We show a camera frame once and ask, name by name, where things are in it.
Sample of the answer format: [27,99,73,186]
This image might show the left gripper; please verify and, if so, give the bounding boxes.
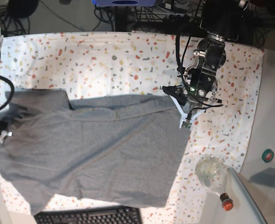
[162,85,223,115]

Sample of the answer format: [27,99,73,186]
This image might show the grey t-shirt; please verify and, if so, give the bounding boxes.
[0,91,190,214]

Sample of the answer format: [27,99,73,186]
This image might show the black power strip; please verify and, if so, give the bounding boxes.
[163,14,195,23]

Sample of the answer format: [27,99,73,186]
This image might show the clear bottle with orange cap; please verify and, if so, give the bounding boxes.
[195,155,234,211]

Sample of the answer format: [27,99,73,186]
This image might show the terrazzo patterned white tablecloth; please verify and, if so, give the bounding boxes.
[0,32,264,224]

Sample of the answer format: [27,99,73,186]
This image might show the green tape roll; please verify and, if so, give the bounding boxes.
[261,149,274,163]

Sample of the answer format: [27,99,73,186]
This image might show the blue box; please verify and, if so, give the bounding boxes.
[92,0,163,7]

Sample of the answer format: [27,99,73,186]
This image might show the black computer keyboard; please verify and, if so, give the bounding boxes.
[34,206,143,224]

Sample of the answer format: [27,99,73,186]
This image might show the grey metal rail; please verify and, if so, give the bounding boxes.
[228,168,267,224]

